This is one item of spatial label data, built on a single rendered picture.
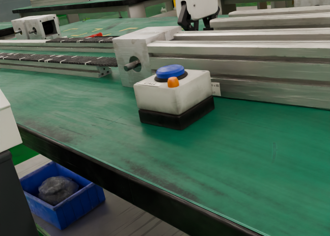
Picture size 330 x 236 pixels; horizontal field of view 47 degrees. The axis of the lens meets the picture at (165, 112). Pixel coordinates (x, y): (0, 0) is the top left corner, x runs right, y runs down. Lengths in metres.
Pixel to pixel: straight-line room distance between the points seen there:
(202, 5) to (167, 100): 0.40
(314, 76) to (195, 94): 0.15
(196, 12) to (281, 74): 0.36
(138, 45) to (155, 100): 0.19
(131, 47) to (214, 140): 0.30
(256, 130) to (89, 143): 0.22
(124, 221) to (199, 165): 0.92
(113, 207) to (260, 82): 0.96
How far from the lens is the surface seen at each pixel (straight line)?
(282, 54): 0.52
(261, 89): 0.56
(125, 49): 0.71
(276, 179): 0.38
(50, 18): 1.64
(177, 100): 0.49
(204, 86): 0.53
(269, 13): 0.82
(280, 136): 0.46
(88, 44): 1.18
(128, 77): 0.73
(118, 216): 1.35
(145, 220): 1.30
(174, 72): 0.51
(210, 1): 0.88
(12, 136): 0.59
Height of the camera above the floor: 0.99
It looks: 21 degrees down
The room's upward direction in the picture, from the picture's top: 10 degrees counter-clockwise
